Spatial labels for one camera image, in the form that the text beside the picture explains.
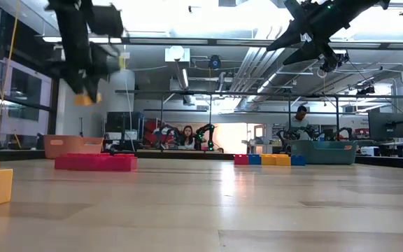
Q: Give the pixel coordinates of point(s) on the dark computer monitor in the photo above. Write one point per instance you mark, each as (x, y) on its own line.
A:
(387, 126)

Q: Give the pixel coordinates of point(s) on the blue toy brick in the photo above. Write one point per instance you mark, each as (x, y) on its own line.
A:
(298, 160)
(254, 160)

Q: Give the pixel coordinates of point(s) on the ceiling light strip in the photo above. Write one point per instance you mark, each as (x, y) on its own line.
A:
(52, 39)

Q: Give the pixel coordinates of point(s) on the red toy brick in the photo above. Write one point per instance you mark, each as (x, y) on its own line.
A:
(82, 164)
(124, 164)
(241, 160)

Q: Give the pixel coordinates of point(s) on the small yellow toy brick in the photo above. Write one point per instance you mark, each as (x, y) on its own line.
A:
(84, 101)

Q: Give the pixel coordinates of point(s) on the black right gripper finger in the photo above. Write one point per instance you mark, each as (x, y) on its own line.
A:
(294, 38)
(308, 52)

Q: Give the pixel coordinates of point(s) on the teal plastic bin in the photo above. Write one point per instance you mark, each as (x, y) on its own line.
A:
(327, 154)

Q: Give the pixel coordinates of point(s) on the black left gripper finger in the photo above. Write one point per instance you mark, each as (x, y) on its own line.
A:
(75, 85)
(92, 85)

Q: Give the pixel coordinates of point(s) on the dark screen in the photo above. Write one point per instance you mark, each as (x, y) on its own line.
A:
(122, 122)

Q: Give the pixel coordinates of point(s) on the background black robot arm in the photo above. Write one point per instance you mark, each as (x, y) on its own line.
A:
(206, 131)
(168, 134)
(345, 130)

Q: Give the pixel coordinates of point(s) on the black ceiling camera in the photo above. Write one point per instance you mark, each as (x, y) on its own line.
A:
(365, 90)

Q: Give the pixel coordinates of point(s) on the person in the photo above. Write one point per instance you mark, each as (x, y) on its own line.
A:
(187, 138)
(300, 122)

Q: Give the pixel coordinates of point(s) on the white cylindrical column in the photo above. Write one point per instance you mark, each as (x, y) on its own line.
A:
(122, 94)

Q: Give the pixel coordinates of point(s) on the orange plastic bin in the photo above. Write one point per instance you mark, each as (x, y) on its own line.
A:
(72, 143)

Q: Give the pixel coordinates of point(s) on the background black frame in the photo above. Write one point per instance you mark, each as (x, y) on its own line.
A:
(187, 92)

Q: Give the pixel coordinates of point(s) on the white round lamp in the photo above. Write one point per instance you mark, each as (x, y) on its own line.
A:
(176, 52)

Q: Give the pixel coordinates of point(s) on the red cabinet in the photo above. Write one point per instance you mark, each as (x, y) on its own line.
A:
(150, 127)

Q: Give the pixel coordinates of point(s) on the black table frame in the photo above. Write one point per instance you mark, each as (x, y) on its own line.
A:
(187, 155)

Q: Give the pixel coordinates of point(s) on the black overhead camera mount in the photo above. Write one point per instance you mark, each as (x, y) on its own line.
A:
(331, 64)

